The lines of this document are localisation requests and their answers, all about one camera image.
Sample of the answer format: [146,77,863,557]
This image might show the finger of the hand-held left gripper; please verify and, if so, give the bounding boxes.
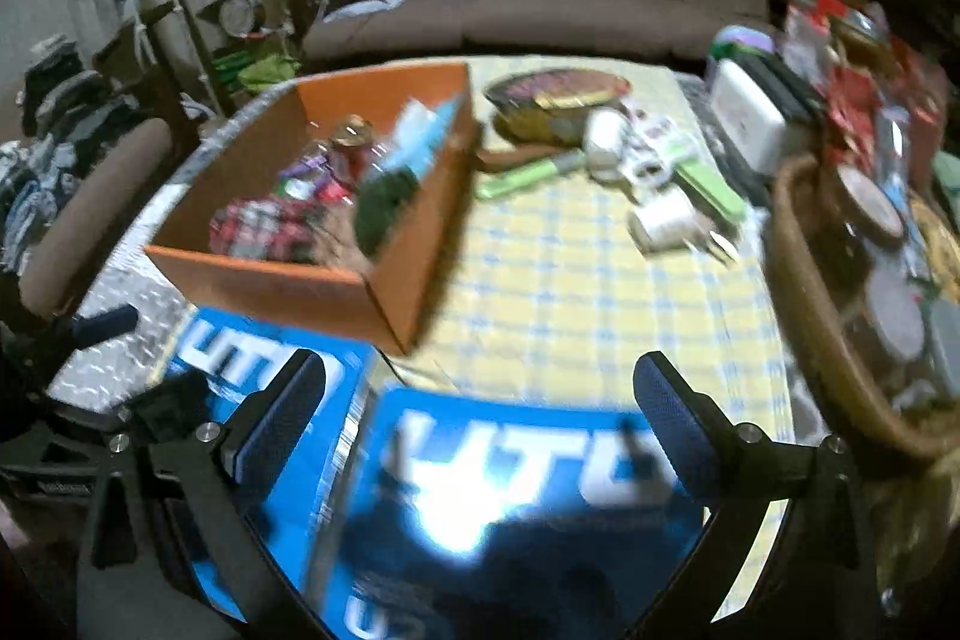
[131,374,218,435]
[69,304,141,348]

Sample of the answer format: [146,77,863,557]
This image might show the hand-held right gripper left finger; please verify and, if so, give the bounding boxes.
[79,349,327,640]

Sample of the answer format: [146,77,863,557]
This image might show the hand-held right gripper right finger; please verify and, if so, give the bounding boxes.
[622,353,882,640]

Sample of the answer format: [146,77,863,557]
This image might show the orange cardboard box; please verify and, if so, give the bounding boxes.
[144,61,481,356]

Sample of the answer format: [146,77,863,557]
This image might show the red tin can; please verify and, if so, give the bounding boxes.
[334,115,376,165]

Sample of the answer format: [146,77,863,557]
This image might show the brown padded chair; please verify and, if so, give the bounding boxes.
[19,119,177,315]

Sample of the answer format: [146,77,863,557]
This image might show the brown wicker basket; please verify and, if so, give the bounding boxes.
[761,152,960,461]

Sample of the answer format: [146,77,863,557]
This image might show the red plaid cloth pouch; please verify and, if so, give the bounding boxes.
[208,197,320,262]

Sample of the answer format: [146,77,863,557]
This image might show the yellow checked tablecloth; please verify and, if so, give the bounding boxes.
[390,56,796,611]

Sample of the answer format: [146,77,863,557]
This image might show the pile of clothes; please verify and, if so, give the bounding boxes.
[0,36,151,251]

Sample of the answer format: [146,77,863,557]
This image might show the green yarn pompom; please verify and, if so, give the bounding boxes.
[352,167,421,259]

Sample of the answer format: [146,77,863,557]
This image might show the grey lidded jar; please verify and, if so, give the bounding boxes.
[862,272,927,363]

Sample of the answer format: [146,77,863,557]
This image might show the green plastic bag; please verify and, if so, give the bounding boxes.
[236,56,301,90]

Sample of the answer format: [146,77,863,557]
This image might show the white rounded case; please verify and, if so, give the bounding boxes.
[709,61,788,172]

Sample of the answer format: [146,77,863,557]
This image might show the round clock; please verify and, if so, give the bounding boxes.
[221,0,260,37]

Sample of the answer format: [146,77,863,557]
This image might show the instant noodle bowl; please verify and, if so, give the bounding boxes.
[484,70,631,142]

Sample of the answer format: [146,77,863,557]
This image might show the black flat case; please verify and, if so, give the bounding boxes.
[739,51,826,120]

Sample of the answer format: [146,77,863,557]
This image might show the purple lidded container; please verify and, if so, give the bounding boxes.
[709,26,777,79]

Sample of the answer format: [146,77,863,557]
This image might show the red snack packets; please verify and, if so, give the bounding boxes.
[784,0,946,161]

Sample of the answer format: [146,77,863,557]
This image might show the light green plastic handle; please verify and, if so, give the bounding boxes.
[675,156,747,221]

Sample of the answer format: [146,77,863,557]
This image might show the green handled peeler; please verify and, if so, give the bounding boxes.
[476,151,586,200]

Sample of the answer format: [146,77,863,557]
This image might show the brown wooden handle tool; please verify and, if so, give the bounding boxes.
[476,141,560,172]

